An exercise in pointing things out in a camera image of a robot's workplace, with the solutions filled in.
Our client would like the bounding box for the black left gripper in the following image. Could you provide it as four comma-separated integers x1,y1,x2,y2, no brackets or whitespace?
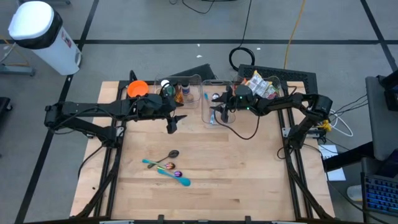
159,95,188,123

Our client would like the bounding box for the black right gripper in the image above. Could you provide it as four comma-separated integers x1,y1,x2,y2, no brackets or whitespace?
210,86,256,113

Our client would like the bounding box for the yellow edged ramen packet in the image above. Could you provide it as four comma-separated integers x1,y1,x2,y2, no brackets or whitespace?
245,70,272,98

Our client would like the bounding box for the teal plastic spoon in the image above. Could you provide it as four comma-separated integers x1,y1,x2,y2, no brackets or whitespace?
157,169,192,187

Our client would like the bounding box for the clear plastic bin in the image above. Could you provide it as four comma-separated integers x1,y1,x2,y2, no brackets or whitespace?
154,73,202,110
201,78,236,125
232,74,283,101

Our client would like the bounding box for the black angled plate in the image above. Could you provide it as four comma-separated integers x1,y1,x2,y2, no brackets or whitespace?
170,63,216,80

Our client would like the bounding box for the orange plastic bowl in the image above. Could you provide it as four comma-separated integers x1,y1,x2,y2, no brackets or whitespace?
126,80,150,99

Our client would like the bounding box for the purple bowl metal spoon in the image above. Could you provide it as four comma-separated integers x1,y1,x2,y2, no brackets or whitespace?
156,166,183,178

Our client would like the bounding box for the white paper sheet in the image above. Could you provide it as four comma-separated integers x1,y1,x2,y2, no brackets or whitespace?
318,144,347,182

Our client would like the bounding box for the white computer mouse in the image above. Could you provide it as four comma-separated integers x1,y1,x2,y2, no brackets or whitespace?
346,184,364,202

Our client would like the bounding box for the grey side desk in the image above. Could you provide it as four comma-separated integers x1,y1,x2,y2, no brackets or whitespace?
364,75,398,162

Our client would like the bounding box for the black box device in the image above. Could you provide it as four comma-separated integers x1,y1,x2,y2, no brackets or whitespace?
377,69,398,112

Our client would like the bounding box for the grey metal bar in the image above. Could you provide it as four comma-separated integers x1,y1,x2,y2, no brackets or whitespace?
17,0,72,6

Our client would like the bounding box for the white trash can black bag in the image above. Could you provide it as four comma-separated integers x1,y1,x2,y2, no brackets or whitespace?
7,0,83,77

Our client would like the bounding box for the black floor stand foot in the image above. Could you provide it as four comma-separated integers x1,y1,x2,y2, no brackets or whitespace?
0,96,14,121

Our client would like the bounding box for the backlit black keyboard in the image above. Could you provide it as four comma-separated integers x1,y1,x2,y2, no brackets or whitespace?
360,172,398,217

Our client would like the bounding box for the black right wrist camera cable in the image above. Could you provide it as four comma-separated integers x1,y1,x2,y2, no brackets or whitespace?
213,107,261,141

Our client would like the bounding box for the black hanging cable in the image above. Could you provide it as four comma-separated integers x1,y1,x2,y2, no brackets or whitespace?
228,0,256,72

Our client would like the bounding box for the grey left arm base plate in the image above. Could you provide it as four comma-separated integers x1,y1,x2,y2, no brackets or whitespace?
86,126,125,139

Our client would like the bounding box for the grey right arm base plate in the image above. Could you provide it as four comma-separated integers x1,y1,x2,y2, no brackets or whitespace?
281,126,326,139

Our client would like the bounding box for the black floor cable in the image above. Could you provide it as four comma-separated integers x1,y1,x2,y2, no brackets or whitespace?
169,0,219,15
76,143,107,180

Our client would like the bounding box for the yellow hanging cable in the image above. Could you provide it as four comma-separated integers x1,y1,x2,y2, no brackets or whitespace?
282,0,308,70

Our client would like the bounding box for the black aluminium table frame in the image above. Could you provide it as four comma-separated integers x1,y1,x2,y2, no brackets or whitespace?
70,69,337,224

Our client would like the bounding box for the white cable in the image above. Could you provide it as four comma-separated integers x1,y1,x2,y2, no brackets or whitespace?
328,108,354,138

